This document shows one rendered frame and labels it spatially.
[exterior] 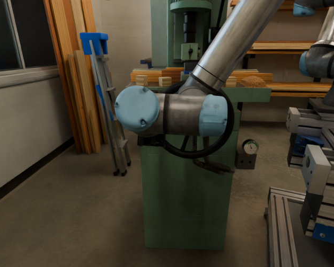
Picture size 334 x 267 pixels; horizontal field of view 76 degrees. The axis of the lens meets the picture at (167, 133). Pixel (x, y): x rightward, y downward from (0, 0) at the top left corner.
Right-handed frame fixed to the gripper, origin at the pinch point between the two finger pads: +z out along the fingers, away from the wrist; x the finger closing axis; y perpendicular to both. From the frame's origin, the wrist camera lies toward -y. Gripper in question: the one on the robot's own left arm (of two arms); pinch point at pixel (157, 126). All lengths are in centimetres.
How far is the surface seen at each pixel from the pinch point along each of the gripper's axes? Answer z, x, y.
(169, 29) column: 35, -1, -57
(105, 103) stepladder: 92, -53, -31
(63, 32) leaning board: 110, -106, -101
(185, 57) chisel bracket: 21.4, 7.6, -35.0
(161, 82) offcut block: 16.1, -1.4, -21.2
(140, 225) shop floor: 73, -16, 53
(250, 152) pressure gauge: 24.4, 37.2, 5.1
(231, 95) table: 18.8, 27.4, -17.5
